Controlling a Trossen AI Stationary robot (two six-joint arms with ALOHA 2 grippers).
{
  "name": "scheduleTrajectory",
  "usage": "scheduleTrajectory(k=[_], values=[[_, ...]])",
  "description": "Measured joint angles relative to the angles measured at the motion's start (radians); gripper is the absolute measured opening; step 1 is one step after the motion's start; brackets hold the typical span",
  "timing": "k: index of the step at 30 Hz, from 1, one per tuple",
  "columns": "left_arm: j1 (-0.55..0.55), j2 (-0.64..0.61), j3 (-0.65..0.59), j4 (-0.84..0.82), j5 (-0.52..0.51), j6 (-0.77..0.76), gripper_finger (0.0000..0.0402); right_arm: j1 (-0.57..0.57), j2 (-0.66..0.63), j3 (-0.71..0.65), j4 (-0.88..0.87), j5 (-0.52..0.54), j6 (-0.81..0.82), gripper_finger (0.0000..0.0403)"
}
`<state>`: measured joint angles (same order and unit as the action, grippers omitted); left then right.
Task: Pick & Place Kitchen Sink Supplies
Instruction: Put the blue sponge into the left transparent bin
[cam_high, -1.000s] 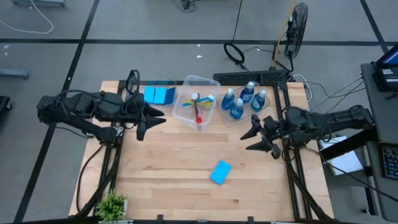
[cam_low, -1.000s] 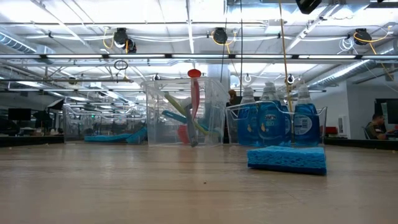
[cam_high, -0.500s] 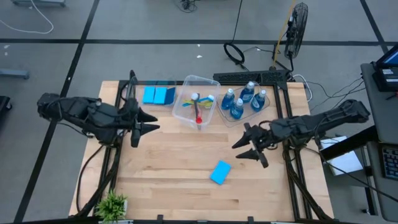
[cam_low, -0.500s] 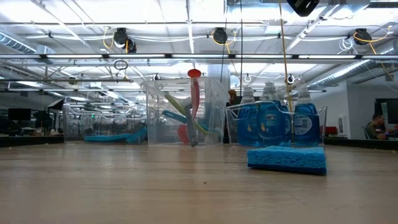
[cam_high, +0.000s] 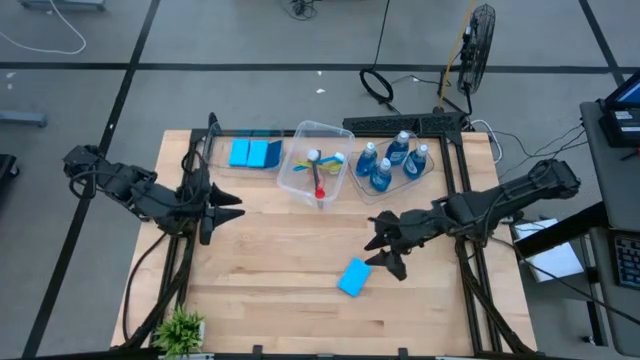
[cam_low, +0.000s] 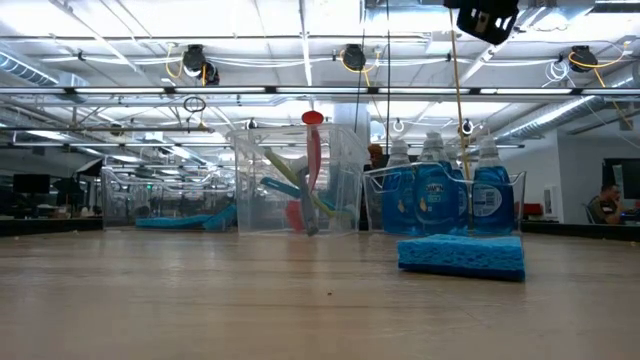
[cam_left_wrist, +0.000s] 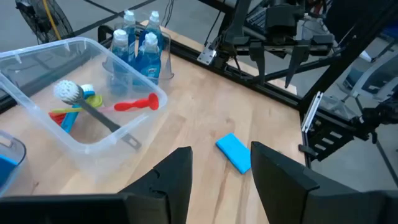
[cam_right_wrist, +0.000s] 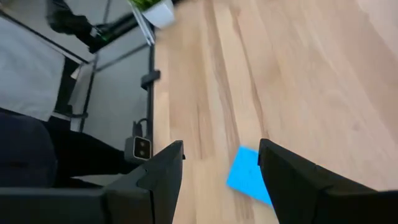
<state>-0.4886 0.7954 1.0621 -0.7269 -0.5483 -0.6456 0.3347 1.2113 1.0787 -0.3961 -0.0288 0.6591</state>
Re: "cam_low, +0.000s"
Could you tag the long ceiling light strip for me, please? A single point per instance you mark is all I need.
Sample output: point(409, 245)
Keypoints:
point(225, 90)

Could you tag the red pink dish brush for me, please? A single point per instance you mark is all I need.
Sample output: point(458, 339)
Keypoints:
point(314, 155)

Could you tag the clear deep plastic bin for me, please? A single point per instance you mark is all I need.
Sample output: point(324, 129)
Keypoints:
point(340, 175)

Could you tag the clear shallow plastic bin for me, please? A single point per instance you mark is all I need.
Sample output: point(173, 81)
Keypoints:
point(150, 200)
point(372, 200)

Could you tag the blue dish brush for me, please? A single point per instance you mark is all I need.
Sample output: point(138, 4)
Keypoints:
point(280, 187)

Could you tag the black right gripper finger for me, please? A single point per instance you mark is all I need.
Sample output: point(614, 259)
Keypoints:
point(492, 25)

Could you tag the green dish brush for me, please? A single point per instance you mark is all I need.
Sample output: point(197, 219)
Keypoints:
point(282, 167)

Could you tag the silver ceiling duct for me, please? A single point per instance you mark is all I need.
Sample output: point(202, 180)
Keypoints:
point(550, 117)
point(25, 67)

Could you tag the person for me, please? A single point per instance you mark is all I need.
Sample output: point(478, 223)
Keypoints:
point(375, 152)
point(605, 205)

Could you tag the red box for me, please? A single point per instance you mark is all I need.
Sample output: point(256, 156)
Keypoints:
point(534, 209)

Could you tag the black monitor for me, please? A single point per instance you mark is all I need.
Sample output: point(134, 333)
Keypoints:
point(31, 184)

